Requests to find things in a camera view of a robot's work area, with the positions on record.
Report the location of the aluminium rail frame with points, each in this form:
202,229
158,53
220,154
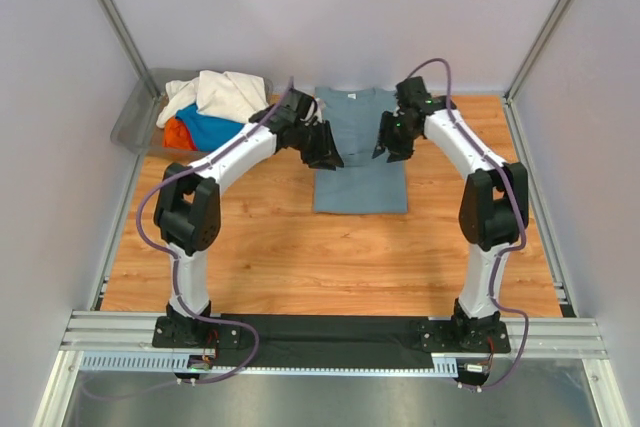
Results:
130,331

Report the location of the left aluminium corner post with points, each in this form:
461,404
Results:
127,43

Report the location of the grey slotted cable duct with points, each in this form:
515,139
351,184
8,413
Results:
93,361

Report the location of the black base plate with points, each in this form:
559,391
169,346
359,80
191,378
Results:
323,342

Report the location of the grey-blue t shirt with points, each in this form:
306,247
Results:
364,185

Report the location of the orange t shirt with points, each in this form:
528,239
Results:
177,136

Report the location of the grey plastic bin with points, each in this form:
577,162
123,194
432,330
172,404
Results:
136,127

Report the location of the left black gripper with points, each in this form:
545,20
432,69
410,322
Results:
325,154

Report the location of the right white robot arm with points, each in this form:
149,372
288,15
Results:
494,211

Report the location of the aluminium corner post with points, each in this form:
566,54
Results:
127,43
543,37

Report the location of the white t shirt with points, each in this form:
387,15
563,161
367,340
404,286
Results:
229,95

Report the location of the blue t shirt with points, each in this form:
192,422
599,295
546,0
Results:
198,132

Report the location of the right aluminium corner post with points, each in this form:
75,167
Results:
543,37

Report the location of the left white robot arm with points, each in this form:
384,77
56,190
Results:
188,208

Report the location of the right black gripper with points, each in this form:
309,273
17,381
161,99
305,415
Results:
387,141

